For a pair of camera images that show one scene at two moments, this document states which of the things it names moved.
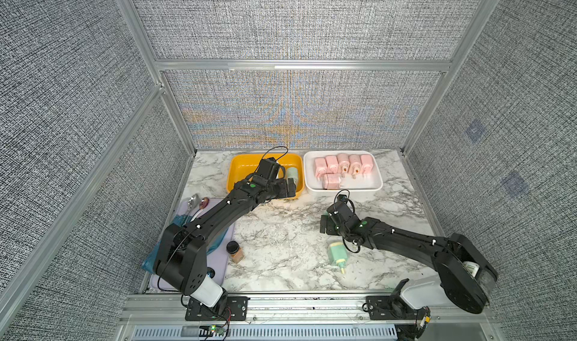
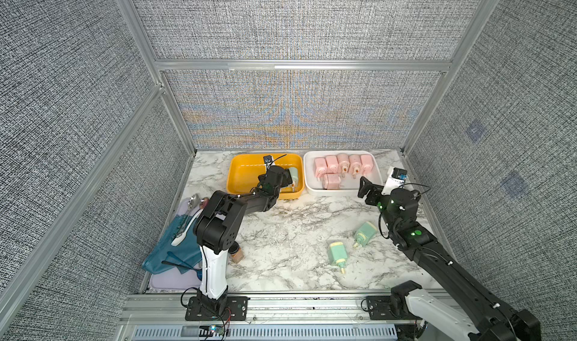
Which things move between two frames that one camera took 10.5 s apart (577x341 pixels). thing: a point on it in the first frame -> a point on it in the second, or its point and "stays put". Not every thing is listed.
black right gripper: (328, 224) -> (371, 188)
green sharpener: (292, 172) stays put
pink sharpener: (321, 167) stays put
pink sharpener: (343, 163) stays put
